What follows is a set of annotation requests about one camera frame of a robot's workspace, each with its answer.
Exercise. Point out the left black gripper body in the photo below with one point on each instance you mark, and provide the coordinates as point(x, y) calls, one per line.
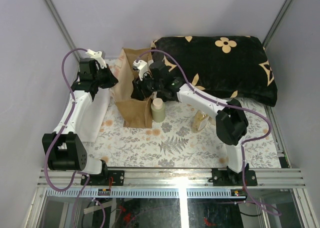
point(103, 77)

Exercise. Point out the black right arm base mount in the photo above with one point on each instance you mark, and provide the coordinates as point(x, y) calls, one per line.
point(227, 177)

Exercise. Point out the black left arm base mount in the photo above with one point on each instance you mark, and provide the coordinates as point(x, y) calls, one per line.
point(107, 177)

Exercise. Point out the beige bottle wooden cap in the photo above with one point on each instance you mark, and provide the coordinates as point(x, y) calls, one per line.
point(212, 119)

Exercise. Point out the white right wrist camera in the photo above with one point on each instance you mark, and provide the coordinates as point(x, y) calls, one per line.
point(141, 67)

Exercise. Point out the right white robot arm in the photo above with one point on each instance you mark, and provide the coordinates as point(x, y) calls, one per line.
point(230, 120)

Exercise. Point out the aluminium frame post left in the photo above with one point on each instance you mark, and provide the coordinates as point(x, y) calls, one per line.
point(60, 24)

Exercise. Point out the aluminium frame post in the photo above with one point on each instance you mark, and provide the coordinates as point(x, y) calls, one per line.
point(60, 24)
point(277, 22)

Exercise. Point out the brown canvas bag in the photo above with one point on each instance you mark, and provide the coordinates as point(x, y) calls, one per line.
point(136, 113)

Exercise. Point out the aluminium frame post right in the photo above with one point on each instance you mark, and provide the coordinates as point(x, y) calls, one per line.
point(277, 22)

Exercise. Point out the clear amber pump bottle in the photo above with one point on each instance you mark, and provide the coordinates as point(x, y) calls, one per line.
point(200, 121)

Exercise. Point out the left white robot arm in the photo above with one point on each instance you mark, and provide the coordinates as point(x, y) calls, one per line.
point(81, 122)

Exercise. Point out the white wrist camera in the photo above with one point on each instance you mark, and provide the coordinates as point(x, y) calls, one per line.
point(99, 56)
point(141, 67)

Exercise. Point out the black floral plush pillow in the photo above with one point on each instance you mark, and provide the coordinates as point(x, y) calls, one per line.
point(222, 66)

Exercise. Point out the green bottle beige cap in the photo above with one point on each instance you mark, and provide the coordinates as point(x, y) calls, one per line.
point(158, 110)

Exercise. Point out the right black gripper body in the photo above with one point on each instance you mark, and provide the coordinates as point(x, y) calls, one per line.
point(148, 86)

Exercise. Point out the floral patterned table mat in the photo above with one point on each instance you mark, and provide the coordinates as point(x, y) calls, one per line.
point(173, 144)

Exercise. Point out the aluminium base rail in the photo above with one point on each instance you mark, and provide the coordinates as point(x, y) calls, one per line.
point(267, 178)

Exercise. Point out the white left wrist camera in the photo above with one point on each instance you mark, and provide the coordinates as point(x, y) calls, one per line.
point(99, 56)

